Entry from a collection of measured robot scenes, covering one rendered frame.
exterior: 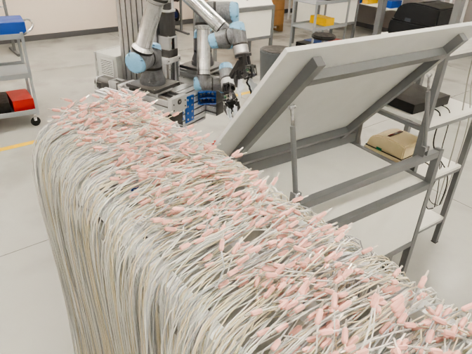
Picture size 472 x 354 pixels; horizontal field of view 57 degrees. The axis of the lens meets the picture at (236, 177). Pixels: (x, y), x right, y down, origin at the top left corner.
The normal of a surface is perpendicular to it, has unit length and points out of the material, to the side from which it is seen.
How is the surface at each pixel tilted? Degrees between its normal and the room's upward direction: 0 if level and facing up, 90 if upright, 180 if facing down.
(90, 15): 90
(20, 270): 0
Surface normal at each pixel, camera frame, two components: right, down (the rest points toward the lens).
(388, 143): -0.80, 0.28
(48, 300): 0.04, -0.86
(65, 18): 0.61, 0.42
